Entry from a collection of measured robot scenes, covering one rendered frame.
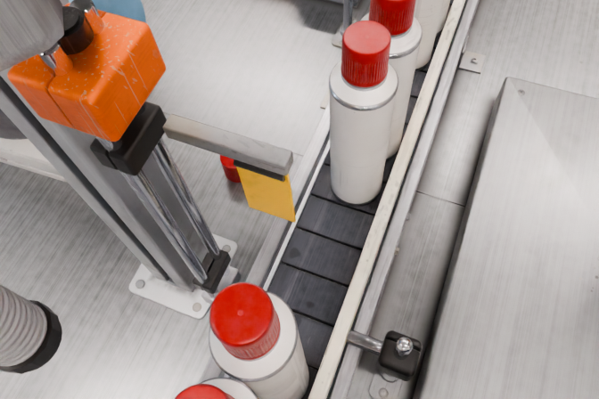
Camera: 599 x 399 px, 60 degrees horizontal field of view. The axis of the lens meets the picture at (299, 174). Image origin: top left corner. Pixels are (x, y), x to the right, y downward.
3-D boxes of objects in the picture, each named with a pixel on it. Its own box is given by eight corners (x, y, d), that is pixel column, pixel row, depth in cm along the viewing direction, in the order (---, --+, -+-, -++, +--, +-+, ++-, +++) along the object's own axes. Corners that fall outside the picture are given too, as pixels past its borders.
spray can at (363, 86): (372, 213, 51) (392, 74, 33) (323, 197, 52) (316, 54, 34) (388, 170, 53) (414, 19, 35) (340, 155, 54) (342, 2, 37)
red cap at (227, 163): (258, 175, 60) (254, 159, 57) (231, 187, 59) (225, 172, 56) (247, 152, 61) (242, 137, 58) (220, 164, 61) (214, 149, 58)
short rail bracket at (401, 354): (401, 394, 47) (420, 371, 37) (370, 381, 48) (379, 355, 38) (411, 359, 49) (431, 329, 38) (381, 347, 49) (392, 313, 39)
